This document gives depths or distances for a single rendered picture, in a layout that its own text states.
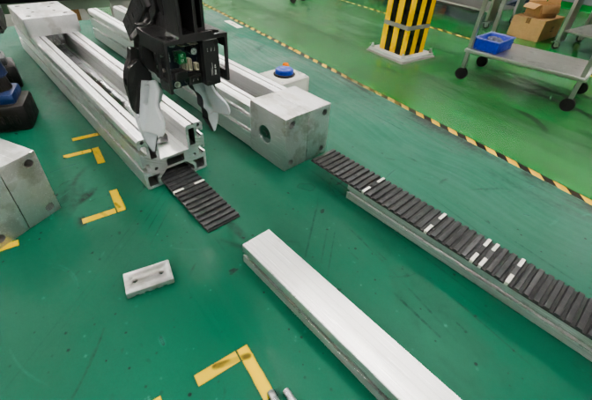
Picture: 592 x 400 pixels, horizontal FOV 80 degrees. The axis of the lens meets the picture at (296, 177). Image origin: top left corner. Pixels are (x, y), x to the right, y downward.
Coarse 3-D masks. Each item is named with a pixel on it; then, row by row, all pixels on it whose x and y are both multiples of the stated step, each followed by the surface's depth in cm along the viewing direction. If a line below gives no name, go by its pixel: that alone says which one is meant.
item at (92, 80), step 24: (24, 48) 97; (48, 48) 75; (72, 48) 86; (96, 48) 76; (48, 72) 81; (72, 72) 65; (96, 72) 76; (120, 72) 66; (72, 96) 70; (96, 96) 58; (120, 96) 65; (96, 120) 62; (120, 120) 52; (168, 120) 56; (192, 120) 53; (120, 144) 56; (144, 144) 49; (168, 144) 55; (192, 144) 54; (144, 168) 52; (192, 168) 57
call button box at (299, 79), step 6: (264, 72) 77; (270, 72) 77; (294, 72) 78; (300, 72) 78; (270, 78) 75; (276, 78) 74; (282, 78) 75; (288, 78) 75; (294, 78) 75; (300, 78) 75; (306, 78) 76; (282, 84) 73; (288, 84) 73; (294, 84) 75; (300, 84) 76; (306, 84) 77; (306, 90) 78
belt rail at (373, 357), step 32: (256, 256) 40; (288, 256) 40; (288, 288) 37; (320, 288) 37; (320, 320) 34; (352, 320) 34; (352, 352) 32; (384, 352) 32; (384, 384) 30; (416, 384) 30
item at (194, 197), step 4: (204, 188) 53; (208, 188) 53; (196, 192) 52; (200, 192) 52; (204, 192) 52; (208, 192) 52; (212, 192) 52; (184, 196) 51; (188, 196) 51; (192, 196) 51; (196, 196) 51; (200, 196) 51; (204, 196) 52; (180, 200) 50; (184, 200) 51; (188, 200) 51; (192, 200) 50; (196, 200) 51; (184, 204) 50; (188, 204) 50
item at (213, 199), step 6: (204, 198) 51; (210, 198) 51; (216, 198) 51; (222, 198) 51; (192, 204) 50; (198, 204) 50; (204, 204) 50; (210, 204) 50; (192, 210) 49; (198, 210) 49
